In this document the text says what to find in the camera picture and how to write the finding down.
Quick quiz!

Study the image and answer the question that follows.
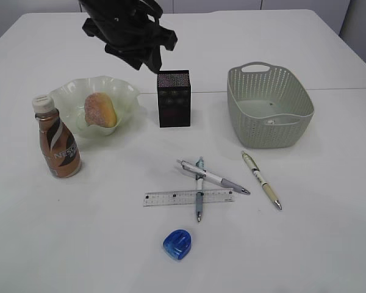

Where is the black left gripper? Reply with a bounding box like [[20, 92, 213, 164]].
[[80, 0, 178, 73]]

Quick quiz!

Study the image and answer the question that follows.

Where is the yellow bread roll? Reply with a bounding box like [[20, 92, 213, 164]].
[[84, 92, 117, 128]]

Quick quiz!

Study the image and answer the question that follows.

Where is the white grey ballpoint pen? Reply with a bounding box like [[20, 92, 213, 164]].
[[177, 160, 251, 195]]

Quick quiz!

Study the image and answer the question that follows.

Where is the brown coffee bottle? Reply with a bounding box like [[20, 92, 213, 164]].
[[32, 95, 81, 178]]

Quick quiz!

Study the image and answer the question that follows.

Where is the clear plastic ruler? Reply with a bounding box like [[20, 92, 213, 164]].
[[143, 189, 235, 207]]

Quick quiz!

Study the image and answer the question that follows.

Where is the cream ballpoint pen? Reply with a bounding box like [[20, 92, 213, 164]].
[[241, 151, 282, 211]]

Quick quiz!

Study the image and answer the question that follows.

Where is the blue pencil sharpener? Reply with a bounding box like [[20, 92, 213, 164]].
[[163, 230, 192, 255]]

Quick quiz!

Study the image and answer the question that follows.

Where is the black mesh pen holder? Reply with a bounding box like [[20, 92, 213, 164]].
[[157, 70, 191, 128]]

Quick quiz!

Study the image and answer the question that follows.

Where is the frosted green wavy plate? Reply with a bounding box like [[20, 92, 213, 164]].
[[48, 76, 140, 138]]

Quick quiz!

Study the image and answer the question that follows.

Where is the blue patterned pen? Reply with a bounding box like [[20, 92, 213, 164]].
[[195, 156, 207, 223]]

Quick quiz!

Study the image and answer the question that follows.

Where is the green plastic woven basket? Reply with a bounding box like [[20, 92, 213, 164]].
[[227, 63, 314, 148]]

